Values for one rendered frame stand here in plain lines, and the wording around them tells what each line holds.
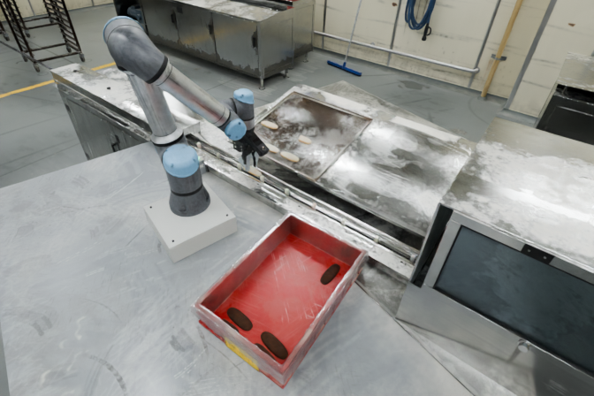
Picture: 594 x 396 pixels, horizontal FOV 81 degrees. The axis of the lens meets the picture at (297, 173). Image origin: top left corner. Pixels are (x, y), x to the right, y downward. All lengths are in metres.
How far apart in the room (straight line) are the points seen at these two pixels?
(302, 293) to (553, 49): 3.75
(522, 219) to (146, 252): 1.15
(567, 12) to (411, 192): 3.15
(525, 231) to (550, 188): 0.19
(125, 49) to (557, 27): 3.93
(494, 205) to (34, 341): 1.27
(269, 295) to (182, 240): 0.35
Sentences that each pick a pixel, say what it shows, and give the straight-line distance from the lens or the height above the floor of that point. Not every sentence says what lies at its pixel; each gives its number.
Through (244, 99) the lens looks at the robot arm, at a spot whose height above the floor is 1.23.
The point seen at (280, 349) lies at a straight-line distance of 1.09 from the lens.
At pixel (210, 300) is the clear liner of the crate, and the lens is 1.12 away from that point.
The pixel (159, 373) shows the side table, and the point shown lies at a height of 0.82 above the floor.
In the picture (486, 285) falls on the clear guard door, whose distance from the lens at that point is 0.95.
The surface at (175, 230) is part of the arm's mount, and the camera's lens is 1.32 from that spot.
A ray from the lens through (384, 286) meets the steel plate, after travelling 1.25.
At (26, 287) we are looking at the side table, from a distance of 1.46.
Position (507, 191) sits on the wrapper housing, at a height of 1.30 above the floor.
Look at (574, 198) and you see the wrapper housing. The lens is 1.03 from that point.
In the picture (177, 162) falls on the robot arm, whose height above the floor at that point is 1.12.
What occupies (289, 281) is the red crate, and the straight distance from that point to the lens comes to 1.22.
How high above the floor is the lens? 1.82
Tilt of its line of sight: 38 degrees down
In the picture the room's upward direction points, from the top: 2 degrees clockwise
